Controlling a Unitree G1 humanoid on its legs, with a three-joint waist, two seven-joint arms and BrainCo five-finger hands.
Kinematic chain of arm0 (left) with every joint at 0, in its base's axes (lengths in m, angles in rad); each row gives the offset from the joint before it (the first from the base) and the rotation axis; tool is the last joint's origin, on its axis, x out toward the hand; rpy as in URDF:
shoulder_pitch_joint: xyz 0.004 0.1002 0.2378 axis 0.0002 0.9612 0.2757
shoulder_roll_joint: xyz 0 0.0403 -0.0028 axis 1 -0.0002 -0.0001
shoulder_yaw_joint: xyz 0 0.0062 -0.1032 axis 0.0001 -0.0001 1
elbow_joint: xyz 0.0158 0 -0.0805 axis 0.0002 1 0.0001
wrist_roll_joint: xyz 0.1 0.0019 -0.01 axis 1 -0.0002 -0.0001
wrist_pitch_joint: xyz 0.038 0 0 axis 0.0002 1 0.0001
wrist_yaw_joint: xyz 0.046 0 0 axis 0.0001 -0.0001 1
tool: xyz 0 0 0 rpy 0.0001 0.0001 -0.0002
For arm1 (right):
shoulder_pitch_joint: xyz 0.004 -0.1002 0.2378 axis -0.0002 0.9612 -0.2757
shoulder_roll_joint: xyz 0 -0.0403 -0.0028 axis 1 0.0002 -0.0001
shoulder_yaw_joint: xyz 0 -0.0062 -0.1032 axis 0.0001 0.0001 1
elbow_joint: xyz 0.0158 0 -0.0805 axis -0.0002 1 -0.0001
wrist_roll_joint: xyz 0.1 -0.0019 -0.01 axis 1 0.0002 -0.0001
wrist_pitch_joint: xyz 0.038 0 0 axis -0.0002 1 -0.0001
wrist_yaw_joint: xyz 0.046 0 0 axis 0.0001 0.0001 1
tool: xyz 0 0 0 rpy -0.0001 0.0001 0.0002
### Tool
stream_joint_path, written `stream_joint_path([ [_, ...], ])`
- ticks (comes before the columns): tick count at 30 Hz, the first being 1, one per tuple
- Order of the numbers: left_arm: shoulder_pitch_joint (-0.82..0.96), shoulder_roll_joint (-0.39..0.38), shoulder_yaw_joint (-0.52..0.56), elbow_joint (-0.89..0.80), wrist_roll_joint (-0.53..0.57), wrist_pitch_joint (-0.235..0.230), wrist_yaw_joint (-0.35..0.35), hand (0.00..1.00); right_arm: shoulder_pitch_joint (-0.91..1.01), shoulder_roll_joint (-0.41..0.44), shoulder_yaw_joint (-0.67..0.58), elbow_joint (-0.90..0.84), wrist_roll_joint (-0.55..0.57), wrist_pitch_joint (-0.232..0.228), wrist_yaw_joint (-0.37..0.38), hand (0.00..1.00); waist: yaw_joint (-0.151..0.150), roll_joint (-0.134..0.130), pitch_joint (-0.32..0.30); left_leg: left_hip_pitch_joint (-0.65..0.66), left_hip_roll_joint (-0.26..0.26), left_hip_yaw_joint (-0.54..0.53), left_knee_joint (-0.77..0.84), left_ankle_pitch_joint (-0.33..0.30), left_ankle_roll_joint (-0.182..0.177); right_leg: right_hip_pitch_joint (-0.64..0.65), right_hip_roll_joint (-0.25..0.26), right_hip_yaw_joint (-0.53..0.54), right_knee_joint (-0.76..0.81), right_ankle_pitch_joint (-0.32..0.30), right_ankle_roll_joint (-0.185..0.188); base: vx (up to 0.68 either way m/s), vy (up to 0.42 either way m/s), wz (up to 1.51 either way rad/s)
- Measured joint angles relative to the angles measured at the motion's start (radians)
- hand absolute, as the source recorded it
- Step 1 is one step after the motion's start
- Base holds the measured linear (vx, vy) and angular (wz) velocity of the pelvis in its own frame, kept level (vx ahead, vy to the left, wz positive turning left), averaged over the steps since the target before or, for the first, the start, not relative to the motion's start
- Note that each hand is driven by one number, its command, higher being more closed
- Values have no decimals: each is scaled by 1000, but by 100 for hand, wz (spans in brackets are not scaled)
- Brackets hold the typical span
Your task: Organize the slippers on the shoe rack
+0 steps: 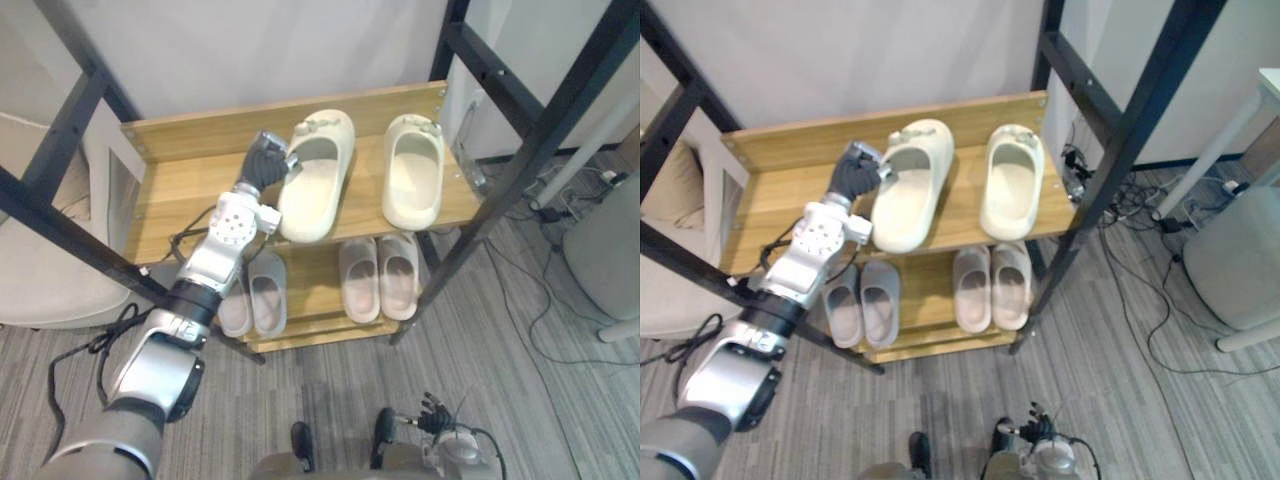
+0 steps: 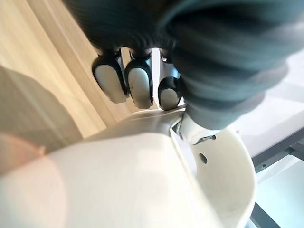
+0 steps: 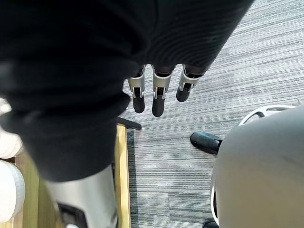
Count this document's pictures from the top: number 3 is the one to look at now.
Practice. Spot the white slipper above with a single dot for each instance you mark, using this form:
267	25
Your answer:
10	190
7	146

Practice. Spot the dark robot foot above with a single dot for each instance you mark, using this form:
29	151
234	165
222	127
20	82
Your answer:
210	224
204	142

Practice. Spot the right robot hand black cloth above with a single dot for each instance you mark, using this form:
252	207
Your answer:
78	71

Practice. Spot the black metal rack foot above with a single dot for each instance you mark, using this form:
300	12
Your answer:
132	124

